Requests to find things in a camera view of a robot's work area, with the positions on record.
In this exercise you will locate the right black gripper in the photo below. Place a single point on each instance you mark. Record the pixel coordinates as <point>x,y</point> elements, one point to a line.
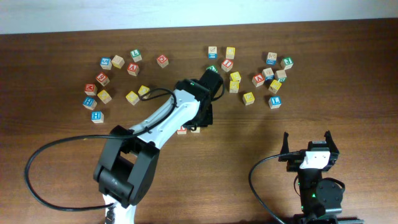
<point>294,163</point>

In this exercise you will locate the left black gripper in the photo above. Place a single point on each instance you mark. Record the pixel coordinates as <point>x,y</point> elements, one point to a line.
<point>207,122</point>

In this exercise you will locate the yellow C block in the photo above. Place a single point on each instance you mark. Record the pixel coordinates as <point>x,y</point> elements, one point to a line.
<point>195,130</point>

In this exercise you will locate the red i block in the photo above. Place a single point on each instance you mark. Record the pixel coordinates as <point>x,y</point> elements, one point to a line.
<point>227,65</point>
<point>182,130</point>

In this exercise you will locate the red a block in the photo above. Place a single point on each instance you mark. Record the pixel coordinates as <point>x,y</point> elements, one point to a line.
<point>258,80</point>
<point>133,69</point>

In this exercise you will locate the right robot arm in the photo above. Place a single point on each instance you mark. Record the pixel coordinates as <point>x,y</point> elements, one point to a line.
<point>320,197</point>

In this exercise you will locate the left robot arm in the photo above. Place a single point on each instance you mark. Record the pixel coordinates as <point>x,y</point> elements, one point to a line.
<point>126,167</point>

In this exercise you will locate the yellow block lower pair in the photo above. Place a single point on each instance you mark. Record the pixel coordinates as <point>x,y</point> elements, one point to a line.
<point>234,87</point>

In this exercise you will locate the yellow block pair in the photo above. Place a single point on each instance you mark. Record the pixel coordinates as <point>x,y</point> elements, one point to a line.
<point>234,87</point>
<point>235,77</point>

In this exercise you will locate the yellow E block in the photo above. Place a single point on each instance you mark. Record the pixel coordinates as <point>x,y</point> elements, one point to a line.
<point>248,98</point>

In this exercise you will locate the green Z block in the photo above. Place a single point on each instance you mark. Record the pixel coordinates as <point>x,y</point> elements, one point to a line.
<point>212,68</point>

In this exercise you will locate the yellow block upper pair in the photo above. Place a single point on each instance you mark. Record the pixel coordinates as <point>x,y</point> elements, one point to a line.
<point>235,77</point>

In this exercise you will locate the blue L block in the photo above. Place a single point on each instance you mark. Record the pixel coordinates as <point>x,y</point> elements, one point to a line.
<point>275,102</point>

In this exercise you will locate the blue-side block top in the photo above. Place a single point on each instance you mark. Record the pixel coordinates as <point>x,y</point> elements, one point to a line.
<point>212,52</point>

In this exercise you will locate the yellow O block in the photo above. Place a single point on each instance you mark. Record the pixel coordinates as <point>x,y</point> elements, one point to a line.
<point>143,92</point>

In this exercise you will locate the red C block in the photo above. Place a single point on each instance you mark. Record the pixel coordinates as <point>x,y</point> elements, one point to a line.
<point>162,61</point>

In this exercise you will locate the yellow slash block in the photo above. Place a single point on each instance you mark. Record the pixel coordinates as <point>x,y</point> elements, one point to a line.
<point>274,86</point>

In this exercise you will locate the yellow G block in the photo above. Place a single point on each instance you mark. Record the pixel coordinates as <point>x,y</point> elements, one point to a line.
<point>132,98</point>

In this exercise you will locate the blue block middle right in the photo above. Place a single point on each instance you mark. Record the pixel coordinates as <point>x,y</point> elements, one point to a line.
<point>268,74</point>

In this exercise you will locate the green-side R block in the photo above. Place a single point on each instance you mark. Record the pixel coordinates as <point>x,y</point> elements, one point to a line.
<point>280,75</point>

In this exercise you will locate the blue X block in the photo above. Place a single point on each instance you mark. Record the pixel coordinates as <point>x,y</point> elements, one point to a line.
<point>271,58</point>

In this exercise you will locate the green J block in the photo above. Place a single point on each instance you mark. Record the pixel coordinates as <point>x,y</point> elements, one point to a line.
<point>286,63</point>

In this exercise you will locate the green L block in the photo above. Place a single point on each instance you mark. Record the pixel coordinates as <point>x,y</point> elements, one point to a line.
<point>136,55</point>

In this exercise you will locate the plain yellow-side block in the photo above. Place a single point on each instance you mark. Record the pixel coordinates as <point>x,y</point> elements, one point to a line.
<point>118,61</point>

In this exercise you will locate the yellow block beside H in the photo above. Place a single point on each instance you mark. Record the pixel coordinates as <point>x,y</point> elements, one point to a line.
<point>104,96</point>

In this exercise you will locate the blue H block near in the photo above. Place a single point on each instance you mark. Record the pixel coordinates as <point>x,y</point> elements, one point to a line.
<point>97,117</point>

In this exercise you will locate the blue h block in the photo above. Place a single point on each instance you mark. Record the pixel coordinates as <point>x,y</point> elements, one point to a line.
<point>97,117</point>
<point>89,103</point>

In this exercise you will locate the red 6 block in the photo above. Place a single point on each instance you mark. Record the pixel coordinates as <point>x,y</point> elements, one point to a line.
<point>103,79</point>

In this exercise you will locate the blue 5 block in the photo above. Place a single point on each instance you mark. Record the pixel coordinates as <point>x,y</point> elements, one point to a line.
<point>105,63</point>

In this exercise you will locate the blue H block far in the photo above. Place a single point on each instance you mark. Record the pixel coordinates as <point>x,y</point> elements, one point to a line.
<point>89,103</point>

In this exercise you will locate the red M block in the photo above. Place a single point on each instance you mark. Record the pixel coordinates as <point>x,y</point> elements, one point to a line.
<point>90,89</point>

